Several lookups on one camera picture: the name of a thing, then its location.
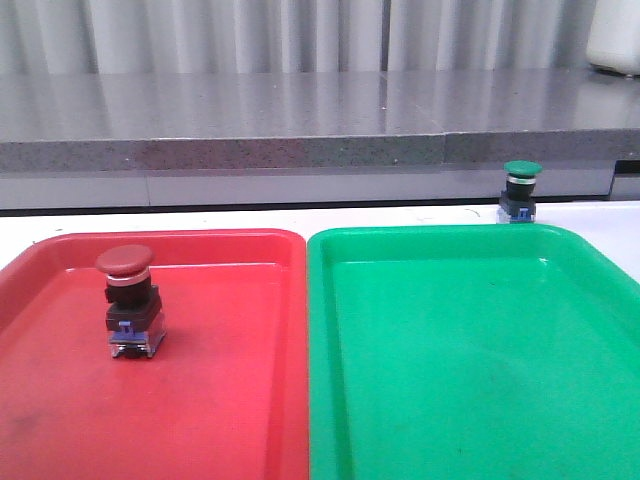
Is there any red mushroom push button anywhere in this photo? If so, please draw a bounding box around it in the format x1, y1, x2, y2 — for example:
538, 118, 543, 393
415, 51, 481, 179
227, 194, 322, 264
95, 244, 167, 359

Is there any green mushroom push button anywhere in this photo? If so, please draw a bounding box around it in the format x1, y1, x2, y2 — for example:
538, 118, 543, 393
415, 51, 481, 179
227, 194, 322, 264
497, 160, 543, 223

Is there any grey stone counter ledge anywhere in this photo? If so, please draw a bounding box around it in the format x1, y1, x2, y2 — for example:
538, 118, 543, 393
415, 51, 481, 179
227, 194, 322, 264
1, 69, 639, 212

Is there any green plastic tray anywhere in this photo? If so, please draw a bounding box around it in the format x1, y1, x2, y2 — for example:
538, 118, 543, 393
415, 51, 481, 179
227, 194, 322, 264
308, 224, 639, 479

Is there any red plastic tray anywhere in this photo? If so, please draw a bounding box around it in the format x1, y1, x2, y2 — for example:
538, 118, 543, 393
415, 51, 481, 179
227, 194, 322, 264
1, 229, 309, 479

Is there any white container on counter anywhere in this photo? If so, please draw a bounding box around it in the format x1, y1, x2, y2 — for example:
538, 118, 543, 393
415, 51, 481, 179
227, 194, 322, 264
586, 0, 639, 76

